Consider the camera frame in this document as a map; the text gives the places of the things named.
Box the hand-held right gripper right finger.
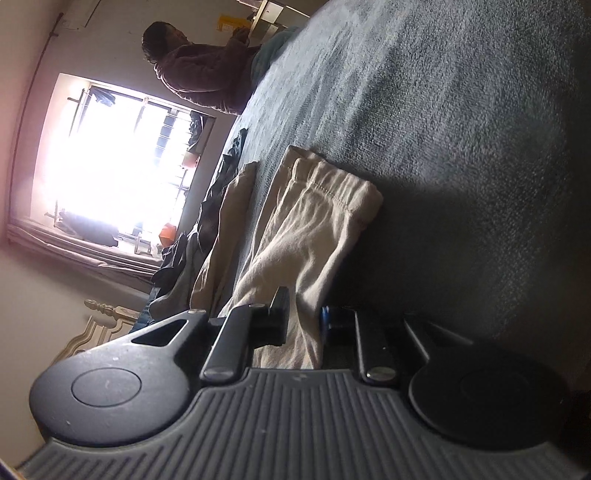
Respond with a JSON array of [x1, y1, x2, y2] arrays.
[[321, 305, 474, 385]]

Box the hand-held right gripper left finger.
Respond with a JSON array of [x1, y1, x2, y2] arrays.
[[130, 286, 291, 384]]

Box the beige pants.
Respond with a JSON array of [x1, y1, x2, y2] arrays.
[[189, 145, 385, 371]]

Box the dark clothes on windowsill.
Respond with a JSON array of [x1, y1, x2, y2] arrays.
[[55, 210, 122, 248]]

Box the dark plaid shirt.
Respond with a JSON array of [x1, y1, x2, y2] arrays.
[[196, 129, 251, 260]]

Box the cream carved headboard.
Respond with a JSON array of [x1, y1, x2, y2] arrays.
[[65, 299, 141, 359]]

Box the pale curtain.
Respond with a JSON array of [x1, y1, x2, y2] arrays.
[[7, 222, 160, 289]]

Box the bright window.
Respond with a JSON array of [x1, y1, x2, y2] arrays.
[[30, 71, 218, 260]]

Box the small cream table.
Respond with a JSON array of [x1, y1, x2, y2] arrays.
[[235, 0, 315, 49]]

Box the white air conditioner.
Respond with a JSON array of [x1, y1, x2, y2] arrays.
[[60, 0, 100, 31]]

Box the yellow wall item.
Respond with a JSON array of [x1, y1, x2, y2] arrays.
[[219, 15, 250, 34]]

